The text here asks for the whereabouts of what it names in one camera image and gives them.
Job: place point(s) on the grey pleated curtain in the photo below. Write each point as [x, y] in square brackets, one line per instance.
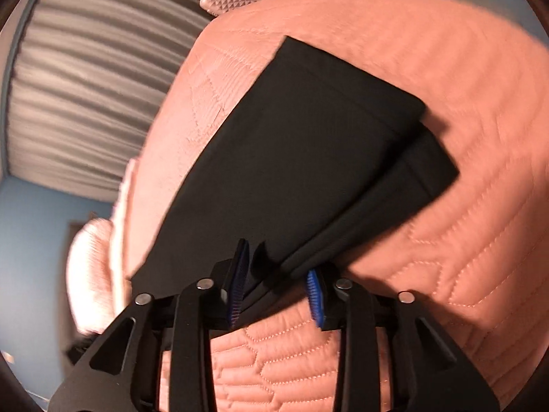
[83, 82]

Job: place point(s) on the black pants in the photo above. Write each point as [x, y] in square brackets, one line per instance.
[317, 158]

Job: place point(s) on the dark headboard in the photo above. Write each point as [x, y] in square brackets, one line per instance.
[77, 231]

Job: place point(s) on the pink dotted pillow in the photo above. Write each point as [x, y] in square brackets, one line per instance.
[89, 278]

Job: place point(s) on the light pink bed sheet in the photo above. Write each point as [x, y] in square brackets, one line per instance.
[120, 213]

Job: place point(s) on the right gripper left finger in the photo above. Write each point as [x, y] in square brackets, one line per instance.
[122, 369]

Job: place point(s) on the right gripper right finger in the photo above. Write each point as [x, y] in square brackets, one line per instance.
[394, 356]

